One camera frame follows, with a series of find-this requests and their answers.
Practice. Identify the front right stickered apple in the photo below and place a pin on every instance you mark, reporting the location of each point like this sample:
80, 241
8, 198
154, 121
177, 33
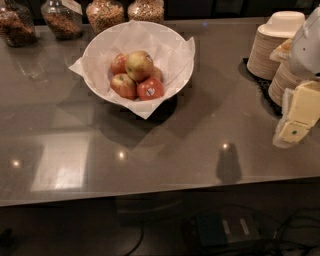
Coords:
151, 88

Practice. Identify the black rubber mat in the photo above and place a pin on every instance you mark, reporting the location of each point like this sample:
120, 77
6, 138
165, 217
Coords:
268, 104

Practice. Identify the back left red apple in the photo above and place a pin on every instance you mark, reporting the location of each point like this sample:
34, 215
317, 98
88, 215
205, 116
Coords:
118, 64

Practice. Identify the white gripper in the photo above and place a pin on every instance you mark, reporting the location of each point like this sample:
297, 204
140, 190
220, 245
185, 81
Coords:
307, 50

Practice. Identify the stack paper bowls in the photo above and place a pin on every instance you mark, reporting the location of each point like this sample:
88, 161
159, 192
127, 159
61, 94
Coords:
283, 79
280, 27

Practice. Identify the front stack paper bowls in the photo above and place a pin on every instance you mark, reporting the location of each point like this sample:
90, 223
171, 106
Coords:
283, 79

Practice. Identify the rear stack paper bowls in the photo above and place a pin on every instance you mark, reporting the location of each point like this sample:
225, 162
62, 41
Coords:
280, 27

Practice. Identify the black device under table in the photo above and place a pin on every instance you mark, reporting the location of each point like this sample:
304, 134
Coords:
220, 230

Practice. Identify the white bowl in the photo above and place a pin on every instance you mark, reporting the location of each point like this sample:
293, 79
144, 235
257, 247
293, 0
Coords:
100, 66

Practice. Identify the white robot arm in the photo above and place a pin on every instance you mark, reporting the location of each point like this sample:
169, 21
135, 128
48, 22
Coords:
304, 59

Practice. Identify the yellow-red apple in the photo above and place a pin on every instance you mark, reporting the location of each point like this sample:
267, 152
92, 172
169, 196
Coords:
139, 65

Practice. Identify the far left glass jar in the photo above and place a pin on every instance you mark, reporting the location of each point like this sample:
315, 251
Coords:
16, 25

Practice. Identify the glass jar cereal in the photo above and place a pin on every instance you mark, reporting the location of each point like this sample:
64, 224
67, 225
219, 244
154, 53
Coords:
103, 14
146, 10

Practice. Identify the red apple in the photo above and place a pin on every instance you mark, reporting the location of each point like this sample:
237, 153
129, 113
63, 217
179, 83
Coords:
124, 86
118, 64

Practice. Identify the white paper liner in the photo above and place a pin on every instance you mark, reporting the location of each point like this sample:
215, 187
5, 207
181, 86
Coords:
166, 50

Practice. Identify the front left red apple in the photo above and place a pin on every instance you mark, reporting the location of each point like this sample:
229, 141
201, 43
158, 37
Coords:
124, 86

